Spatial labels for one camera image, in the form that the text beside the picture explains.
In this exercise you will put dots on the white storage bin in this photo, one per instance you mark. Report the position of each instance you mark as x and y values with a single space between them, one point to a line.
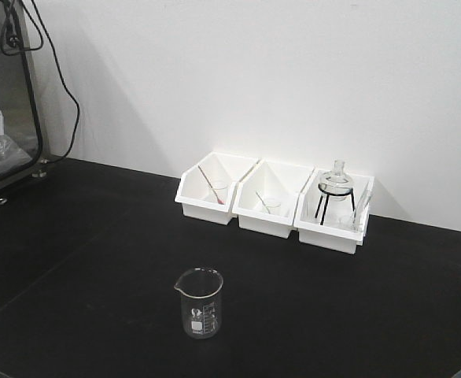
321 221
271 179
193 192

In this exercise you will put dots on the round-bottom glass flask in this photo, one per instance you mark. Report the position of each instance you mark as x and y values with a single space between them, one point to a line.
336 182

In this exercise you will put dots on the clear glass beaker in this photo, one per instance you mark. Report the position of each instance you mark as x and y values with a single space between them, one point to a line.
201 301

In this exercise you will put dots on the small glass beaker middle bin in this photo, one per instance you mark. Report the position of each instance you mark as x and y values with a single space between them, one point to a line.
274 206

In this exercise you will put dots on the glass-door cabinet with black frame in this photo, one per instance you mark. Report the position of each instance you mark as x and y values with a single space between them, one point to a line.
24 146

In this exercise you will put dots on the glass tubes right bin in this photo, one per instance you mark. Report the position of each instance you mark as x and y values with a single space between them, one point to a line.
355 220

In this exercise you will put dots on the small glass beaker bin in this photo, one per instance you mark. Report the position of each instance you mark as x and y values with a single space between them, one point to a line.
221 189
274 206

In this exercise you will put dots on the thin rod middle bin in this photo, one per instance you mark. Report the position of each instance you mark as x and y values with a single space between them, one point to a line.
263 202

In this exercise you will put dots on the white left storage bin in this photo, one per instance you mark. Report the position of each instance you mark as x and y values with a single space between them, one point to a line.
193 192

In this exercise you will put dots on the white middle storage bin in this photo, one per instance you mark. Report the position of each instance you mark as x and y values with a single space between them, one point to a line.
271 179

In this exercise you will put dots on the small glass beaker left bin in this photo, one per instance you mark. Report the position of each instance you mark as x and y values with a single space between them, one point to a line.
221 189

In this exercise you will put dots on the white right storage bin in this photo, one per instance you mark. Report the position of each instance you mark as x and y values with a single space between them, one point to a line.
321 221

